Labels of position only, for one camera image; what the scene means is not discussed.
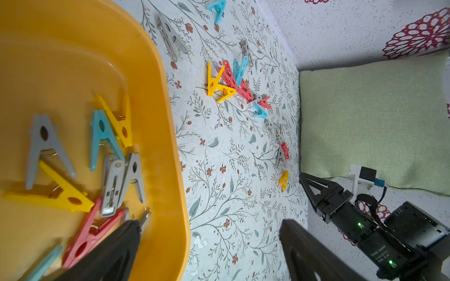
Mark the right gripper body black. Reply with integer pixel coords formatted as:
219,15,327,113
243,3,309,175
300,173,418,274

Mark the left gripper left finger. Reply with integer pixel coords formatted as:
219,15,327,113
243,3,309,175
56,220,141,281

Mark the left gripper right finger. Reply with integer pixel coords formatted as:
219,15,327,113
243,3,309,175
280,219,364,281

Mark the grey clothespin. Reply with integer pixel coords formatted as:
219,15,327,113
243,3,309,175
25,114,77,190
240,39,254,67
100,153,146,218
155,16,188,63

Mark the teal clothespin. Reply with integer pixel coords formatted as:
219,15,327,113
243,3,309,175
206,0,227,25
253,104,268,119
90,110,125,172

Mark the yellow plastic storage box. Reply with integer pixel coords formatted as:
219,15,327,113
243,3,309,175
1,1,190,281

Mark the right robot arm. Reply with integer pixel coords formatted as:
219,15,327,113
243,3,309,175
300,173,450,281

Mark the yellow clothespin by pillow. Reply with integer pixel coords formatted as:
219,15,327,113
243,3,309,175
278,170,289,192

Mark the green pillow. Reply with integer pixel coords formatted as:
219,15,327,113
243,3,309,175
300,51,450,195

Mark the small red clothespin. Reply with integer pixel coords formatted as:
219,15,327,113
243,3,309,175
257,96,272,109

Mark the floral table mat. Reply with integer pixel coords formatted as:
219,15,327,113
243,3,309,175
119,1,308,281

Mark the yellow clothespin pair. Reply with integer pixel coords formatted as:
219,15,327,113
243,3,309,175
207,62,237,103

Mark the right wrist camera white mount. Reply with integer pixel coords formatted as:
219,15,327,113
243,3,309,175
347,164,385,200

